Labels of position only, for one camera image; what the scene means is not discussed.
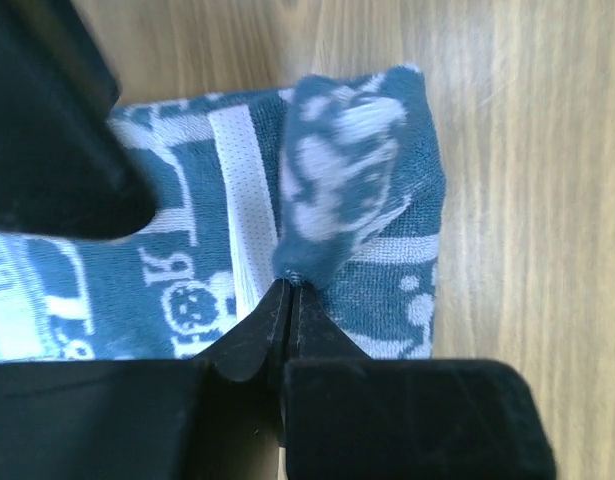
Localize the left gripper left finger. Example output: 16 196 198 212
0 281 292 479

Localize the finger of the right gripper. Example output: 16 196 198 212
0 1 158 240

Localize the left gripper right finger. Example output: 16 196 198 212
281 286 557 479

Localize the blue white patterned towel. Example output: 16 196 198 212
0 65 446 362

